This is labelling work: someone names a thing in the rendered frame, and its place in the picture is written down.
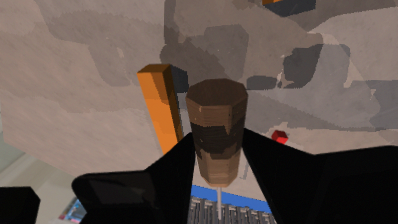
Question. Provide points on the blue flat strip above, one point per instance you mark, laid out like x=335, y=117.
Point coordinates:
x=231, y=199

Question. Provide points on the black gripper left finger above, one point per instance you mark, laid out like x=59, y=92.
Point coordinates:
x=164, y=187

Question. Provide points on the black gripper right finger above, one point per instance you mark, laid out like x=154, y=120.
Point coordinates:
x=294, y=182

